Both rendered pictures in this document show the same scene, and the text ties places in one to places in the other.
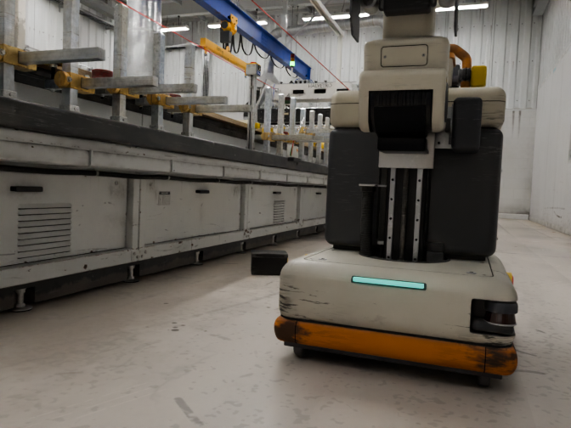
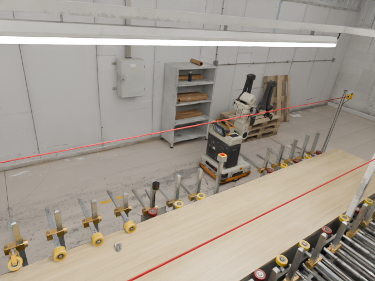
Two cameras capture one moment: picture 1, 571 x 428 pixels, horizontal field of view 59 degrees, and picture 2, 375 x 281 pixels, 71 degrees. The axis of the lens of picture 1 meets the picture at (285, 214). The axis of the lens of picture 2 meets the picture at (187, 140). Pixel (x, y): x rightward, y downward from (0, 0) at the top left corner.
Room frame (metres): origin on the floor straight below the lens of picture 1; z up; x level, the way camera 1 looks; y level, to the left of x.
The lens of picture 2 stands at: (5.15, 1.20, 2.49)
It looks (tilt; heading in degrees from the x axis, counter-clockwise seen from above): 27 degrees down; 214
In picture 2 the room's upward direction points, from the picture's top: 6 degrees clockwise
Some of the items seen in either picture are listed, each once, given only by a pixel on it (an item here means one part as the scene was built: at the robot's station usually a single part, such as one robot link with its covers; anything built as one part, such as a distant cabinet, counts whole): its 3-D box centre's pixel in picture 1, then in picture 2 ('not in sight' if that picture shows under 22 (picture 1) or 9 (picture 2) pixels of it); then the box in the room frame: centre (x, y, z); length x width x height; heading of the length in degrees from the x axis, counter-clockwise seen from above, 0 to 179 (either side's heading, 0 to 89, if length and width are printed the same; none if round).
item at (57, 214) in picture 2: (319, 140); (60, 235); (4.50, -0.27, 0.91); 0.04 x 0.04 x 0.48; 70
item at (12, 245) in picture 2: not in sight; (16, 246); (4.75, -0.36, 0.95); 0.14 x 0.06 x 0.05; 160
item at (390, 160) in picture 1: (426, 122); not in sight; (1.40, -0.38, 0.68); 0.28 x 0.27 x 0.25; 70
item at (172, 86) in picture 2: not in sight; (187, 104); (1.09, -1.62, 0.78); 0.90 x 0.45 x 1.55; 160
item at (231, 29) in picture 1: (228, 37); not in sight; (8.52, 1.08, 2.95); 0.34 x 0.26 x 0.49; 160
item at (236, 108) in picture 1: (208, 109); (256, 166); (2.39, 0.38, 0.84); 0.43 x 0.03 x 0.04; 70
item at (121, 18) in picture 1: (120, 69); (291, 155); (1.91, 0.65, 0.90); 0.04 x 0.04 x 0.48; 70
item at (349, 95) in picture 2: not in sight; (335, 126); (1.15, 0.95, 1.20); 0.15 x 0.12 x 1.00; 160
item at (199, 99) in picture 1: (180, 101); (269, 162); (2.15, 0.47, 0.83); 0.43 x 0.03 x 0.04; 70
